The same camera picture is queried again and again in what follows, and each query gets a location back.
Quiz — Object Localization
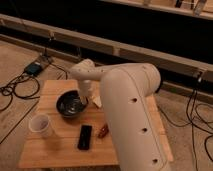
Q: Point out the black remote control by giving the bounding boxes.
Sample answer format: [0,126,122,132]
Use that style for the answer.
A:
[77,125,92,150]

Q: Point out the black power adapter box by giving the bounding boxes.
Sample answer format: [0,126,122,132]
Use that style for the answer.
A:
[24,62,42,76]

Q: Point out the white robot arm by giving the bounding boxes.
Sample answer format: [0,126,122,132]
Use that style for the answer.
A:
[71,59,171,171]

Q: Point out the white rectangular block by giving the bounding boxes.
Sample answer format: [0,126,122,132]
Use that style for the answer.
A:
[93,96,102,108]

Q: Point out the dark ceramic bowl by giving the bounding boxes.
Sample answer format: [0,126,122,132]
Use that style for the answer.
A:
[56,90,88,118]

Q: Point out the black floor cables right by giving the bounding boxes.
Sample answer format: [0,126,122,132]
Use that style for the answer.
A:
[157,71,213,168]

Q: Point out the wooden table board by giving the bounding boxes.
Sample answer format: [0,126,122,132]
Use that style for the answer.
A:
[18,79,175,169]

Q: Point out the red snack wrapper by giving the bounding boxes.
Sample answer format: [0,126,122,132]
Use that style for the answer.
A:
[98,124,109,138]

